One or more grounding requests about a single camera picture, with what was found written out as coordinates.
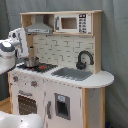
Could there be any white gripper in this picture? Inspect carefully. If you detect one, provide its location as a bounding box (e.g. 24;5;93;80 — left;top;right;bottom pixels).
8;28;29;58

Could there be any grey toy sink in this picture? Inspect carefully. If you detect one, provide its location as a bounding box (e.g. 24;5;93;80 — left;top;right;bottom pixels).
52;67;92;81

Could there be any white toy microwave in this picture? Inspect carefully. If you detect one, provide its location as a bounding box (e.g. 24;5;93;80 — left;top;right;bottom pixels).
55;14;92;34

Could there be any left red stove knob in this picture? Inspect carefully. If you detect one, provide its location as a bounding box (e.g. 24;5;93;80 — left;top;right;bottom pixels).
13;76;18;82

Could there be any wooden toy kitchen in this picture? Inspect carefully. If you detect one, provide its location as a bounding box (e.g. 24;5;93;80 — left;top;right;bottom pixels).
8;10;114;128

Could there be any right red stove knob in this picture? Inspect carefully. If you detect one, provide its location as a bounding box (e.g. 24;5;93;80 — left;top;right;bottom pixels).
31;81;37;87

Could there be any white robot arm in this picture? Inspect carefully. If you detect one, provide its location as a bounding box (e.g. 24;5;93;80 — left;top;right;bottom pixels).
0;28;43;128

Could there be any grey ice dispenser panel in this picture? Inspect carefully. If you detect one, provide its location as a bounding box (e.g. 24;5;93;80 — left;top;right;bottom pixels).
54;93;71;120

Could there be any black toy faucet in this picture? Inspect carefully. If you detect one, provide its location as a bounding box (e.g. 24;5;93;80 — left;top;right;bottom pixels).
76;50;94;70

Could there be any small metal pot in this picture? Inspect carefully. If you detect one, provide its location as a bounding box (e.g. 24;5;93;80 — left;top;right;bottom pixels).
23;56;39;67

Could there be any grey range hood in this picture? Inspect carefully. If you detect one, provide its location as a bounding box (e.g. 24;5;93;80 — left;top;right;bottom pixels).
25;15;53;34

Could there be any grey fridge door handle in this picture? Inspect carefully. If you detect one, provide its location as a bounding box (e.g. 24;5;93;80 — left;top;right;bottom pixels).
47;101;51;119

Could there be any toy oven door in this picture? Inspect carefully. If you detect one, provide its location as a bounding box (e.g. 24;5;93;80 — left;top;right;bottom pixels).
18;90;37;115

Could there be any black toy stovetop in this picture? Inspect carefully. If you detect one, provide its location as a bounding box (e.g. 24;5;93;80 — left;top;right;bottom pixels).
20;63;56;73

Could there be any red stove knob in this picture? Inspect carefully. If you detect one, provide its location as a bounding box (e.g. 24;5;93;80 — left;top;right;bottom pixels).
13;76;18;82
31;81;37;87

